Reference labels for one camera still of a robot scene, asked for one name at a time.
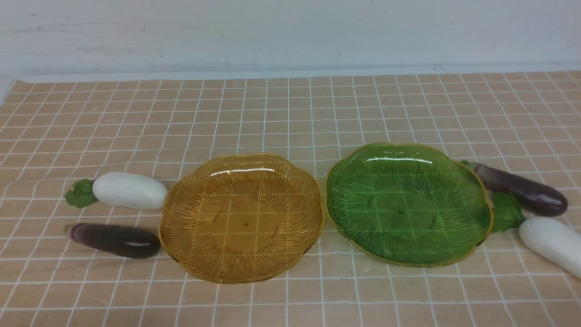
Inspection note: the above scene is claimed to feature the purple eggplant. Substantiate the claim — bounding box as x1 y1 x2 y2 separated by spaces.
460 161 569 217
66 222 161 259

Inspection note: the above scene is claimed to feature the white radish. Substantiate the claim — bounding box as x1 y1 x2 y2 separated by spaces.
64 172 168 211
489 192 581 278

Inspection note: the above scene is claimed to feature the amber ribbed glass plate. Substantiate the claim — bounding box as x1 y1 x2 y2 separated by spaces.
158 153 325 284

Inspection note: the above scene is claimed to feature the green ribbed glass plate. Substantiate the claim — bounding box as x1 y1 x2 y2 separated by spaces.
325 143 494 268

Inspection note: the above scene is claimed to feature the beige checkered tablecloth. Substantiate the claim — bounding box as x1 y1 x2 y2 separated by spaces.
0 72 580 327

